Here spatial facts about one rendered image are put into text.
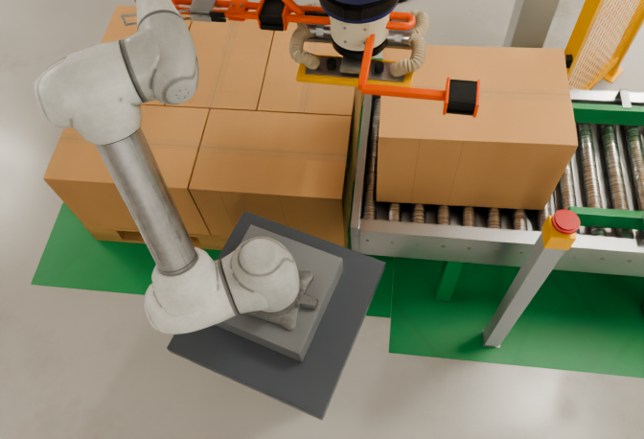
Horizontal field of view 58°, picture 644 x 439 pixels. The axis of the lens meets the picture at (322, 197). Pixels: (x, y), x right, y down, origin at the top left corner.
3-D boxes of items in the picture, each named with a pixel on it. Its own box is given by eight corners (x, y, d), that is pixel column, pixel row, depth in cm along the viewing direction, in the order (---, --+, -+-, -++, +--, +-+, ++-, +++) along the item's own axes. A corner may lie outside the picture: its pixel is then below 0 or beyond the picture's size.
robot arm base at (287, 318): (307, 336, 160) (305, 331, 155) (234, 312, 165) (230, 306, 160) (328, 278, 168) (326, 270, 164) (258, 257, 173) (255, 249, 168)
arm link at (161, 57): (178, -1, 117) (113, 19, 116) (201, 66, 109) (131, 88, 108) (194, 43, 129) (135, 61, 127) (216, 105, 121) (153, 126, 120)
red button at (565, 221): (574, 216, 156) (579, 209, 152) (577, 240, 152) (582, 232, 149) (547, 214, 156) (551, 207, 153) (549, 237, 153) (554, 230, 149)
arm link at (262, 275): (309, 302, 159) (300, 270, 140) (245, 325, 157) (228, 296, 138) (289, 252, 167) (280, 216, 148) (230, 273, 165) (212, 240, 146)
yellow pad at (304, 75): (414, 66, 171) (415, 54, 167) (411, 92, 167) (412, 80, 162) (302, 57, 176) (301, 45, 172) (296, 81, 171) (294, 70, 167)
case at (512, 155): (533, 122, 228) (563, 48, 193) (542, 210, 208) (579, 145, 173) (380, 116, 234) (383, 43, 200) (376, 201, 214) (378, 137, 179)
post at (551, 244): (499, 332, 241) (574, 217, 156) (499, 348, 238) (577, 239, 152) (482, 330, 242) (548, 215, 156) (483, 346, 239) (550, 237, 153)
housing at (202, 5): (220, 8, 175) (217, -5, 171) (214, 23, 172) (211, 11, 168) (198, 6, 176) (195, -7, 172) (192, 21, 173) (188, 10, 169)
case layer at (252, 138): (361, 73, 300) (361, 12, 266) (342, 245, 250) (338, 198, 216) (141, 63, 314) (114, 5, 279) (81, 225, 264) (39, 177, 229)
